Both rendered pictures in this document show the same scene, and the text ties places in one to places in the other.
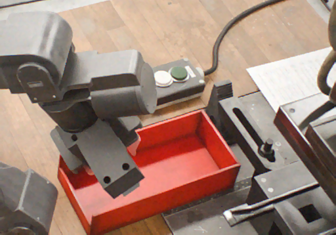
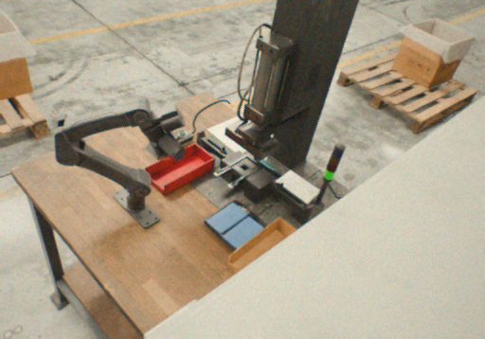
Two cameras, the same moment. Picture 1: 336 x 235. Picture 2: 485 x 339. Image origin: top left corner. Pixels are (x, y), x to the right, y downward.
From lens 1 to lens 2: 0.37 m
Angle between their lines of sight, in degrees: 16
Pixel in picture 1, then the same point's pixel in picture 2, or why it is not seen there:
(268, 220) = (230, 174)
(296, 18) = (220, 109)
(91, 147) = (164, 144)
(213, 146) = (203, 155)
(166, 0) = not seen: hidden behind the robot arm
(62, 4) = not seen: hidden behind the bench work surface
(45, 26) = (140, 99)
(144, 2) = not seen: hidden behind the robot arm
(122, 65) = (170, 109)
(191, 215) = (201, 181)
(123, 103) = (173, 123)
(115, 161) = (174, 147)
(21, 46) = (134, 107)
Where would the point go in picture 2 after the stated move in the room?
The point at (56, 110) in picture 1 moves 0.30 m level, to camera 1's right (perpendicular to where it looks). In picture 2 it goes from (150, 132) to (248, 130)
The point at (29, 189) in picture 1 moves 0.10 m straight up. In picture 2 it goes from (139, 174) to (139, 151)
